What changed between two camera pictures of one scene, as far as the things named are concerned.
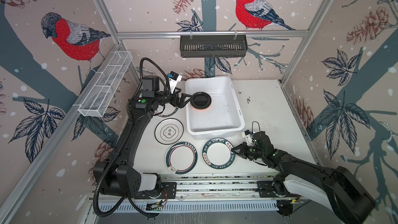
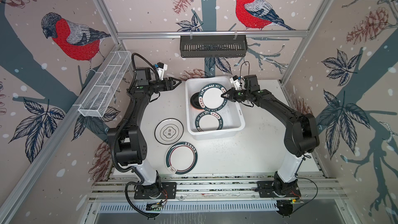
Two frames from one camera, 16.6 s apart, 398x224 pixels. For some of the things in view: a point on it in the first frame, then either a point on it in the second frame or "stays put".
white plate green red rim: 181,157 stays put
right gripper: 242,149 → 233,96
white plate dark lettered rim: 168,110 → 210,98
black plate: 201,100 stays put
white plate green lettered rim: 217,153 → 209,121
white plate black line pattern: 169,131 stays put
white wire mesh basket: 97,97 stays put
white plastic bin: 223,119 stays put
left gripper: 181,103 → 170,86
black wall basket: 213,46 stays put
